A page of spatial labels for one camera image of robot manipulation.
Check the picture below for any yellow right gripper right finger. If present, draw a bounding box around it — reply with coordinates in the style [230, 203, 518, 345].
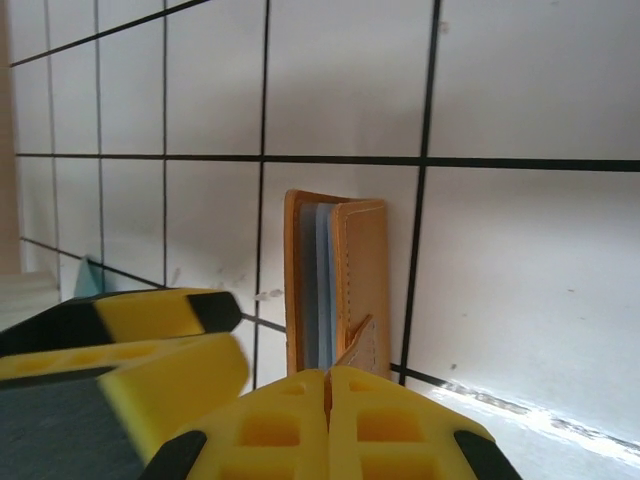
[329, 365, 521, 480]

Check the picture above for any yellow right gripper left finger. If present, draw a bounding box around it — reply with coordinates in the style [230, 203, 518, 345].
[144, 368, 330, 480]

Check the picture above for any teal plastic tool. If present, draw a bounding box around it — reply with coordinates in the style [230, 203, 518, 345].
[74, 255, 109, 297]

